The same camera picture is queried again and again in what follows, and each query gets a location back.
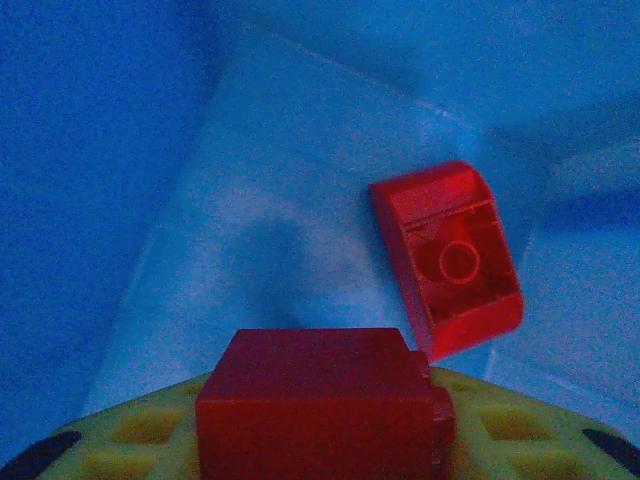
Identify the yellow-green right gripper left finger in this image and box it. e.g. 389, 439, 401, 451
4, 372, 216, 480

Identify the yellow-green right gripper right finger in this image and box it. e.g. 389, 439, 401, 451
428, 366, 640, 480

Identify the red tall lego brick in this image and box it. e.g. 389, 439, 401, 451
194, 327, 457, 480

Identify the red curved lego brick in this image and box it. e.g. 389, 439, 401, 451
368, 159, 526, 364

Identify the blue plastic bin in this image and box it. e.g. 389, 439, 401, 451
0, 0, 640, 480

